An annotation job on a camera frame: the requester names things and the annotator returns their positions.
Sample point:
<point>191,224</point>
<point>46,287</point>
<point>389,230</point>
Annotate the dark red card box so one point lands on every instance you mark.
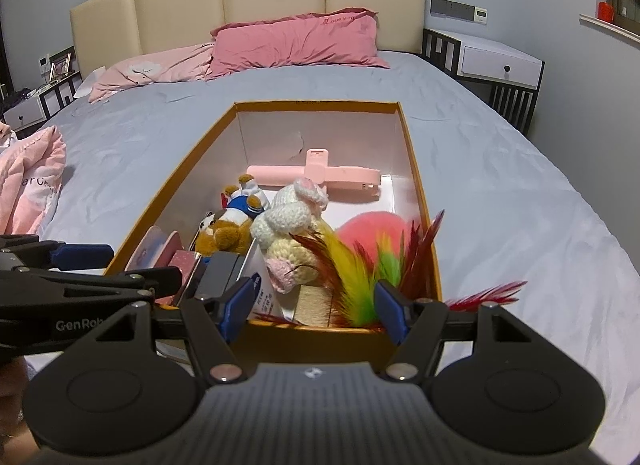
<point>185,267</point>

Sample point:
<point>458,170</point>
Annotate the white blue printed box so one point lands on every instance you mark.
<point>255,260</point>

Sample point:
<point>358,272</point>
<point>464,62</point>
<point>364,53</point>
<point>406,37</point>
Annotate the white thermostat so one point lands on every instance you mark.
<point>480,14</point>

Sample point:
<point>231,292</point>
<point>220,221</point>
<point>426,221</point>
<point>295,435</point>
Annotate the colourful feather toy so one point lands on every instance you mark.
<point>355,275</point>

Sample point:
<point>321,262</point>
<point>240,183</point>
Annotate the beige textured block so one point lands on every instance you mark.
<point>312,307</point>

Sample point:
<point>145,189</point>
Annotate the light pink pillow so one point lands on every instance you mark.
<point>150,70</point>

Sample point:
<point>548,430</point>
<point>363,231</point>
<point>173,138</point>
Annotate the red container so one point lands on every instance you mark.
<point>605,12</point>

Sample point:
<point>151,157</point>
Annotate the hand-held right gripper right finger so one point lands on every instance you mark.
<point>392,312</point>

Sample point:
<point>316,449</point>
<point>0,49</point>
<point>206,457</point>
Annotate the person's left hand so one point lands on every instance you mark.
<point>12,395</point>

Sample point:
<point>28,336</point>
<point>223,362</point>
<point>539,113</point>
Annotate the cream crochet bunny toy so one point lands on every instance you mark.
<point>285,225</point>

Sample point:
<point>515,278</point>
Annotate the grey wall switch panel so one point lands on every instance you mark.
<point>452,8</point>

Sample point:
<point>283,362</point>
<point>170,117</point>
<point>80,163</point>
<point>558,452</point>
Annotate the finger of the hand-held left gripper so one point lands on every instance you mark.
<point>85,255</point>
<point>150,282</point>

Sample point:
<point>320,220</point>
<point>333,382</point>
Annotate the pink quilt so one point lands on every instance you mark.
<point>30,180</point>

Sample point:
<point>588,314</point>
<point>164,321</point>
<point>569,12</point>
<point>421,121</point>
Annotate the photo frame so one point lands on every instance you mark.
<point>60,67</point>

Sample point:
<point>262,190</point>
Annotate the pink round case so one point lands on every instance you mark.
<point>147,250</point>

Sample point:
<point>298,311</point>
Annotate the orange storage box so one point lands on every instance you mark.
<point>320,130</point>

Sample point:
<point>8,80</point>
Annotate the brown plush toy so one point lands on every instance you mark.
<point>227,235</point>

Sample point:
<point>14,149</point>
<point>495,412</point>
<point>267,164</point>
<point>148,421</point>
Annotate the dark grey box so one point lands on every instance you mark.
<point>217,272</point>

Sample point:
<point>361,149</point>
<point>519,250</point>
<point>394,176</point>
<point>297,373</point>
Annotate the pink fluffy pompom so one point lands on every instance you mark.
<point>370,230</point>

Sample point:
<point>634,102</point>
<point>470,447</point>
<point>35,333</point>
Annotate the black white nightstand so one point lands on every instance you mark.
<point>25,112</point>
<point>500,65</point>

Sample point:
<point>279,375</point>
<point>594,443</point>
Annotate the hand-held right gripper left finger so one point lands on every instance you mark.
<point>237,307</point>

